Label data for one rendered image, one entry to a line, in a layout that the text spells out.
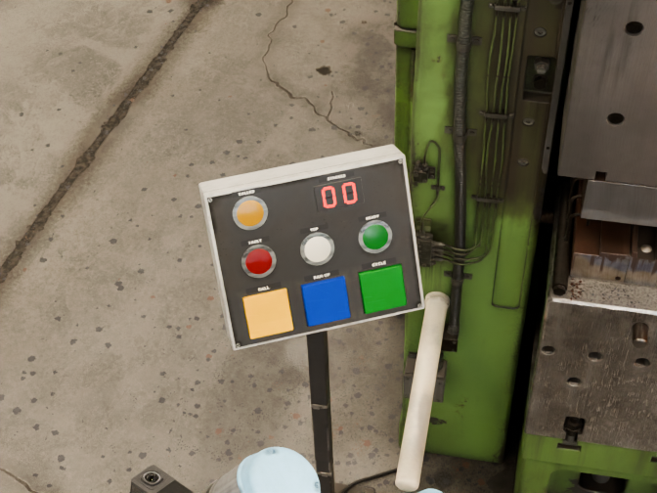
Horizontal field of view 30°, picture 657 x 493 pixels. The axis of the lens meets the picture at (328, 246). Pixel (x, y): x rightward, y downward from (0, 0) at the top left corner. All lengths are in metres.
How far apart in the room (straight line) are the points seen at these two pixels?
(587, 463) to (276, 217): 0.97
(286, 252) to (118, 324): 1.40
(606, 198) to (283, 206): 0.54
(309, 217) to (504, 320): 0.71
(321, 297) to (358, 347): 1.20
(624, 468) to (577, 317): 0.51
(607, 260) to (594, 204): 0.14
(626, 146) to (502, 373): 0.88
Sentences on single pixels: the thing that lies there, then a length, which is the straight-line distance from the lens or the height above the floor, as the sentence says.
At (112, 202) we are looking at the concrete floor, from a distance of 3.67.
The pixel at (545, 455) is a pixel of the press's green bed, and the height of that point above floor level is 0.39.
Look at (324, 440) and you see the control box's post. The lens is 2.65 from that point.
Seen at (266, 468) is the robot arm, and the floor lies 1.44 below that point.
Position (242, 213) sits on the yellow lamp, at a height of 1.17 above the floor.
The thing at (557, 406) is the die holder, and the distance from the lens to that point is 2.49.
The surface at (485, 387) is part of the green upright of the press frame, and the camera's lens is 2.81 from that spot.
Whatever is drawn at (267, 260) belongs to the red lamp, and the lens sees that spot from 2.03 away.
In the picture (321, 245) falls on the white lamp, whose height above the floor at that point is 1.10.
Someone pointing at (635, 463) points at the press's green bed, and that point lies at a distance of 2.64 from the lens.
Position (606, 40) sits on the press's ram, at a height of 1.46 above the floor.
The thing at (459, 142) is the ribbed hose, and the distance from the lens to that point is 2.20.
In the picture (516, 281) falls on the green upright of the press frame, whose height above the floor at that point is 0.71.
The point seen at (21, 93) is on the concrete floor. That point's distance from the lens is 4.09.
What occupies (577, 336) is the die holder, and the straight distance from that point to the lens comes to 2.30.
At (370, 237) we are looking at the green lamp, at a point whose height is 1.09.
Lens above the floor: 2.64
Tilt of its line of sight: 49 degrees down
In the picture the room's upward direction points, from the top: 2 degrees counter-clockwise
